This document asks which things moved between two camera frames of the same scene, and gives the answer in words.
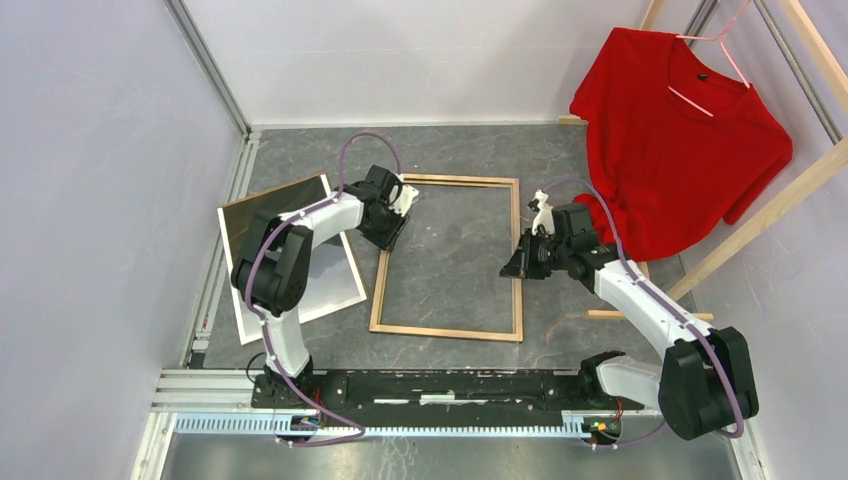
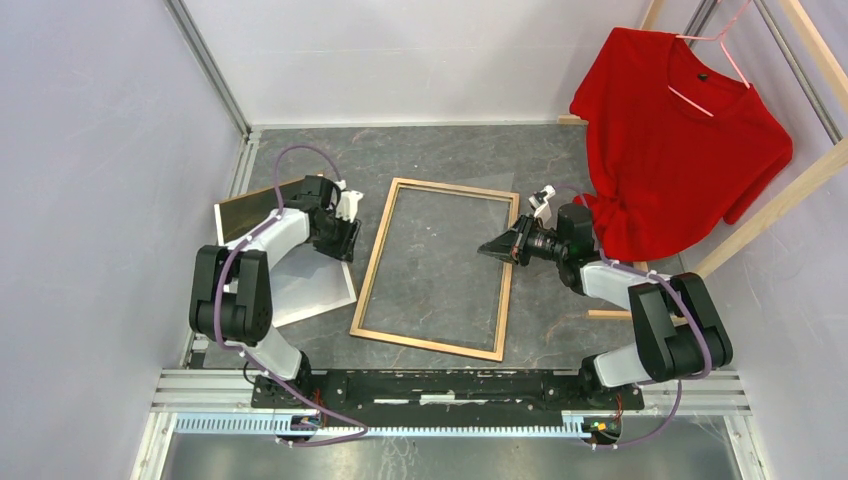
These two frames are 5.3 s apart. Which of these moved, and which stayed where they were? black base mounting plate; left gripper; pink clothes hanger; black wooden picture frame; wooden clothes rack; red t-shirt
Moved: black wooden picture frame; left gripper
Stayed: pink clothes hanger; red t-shirt; black base mounting plate; wooden clothes rack
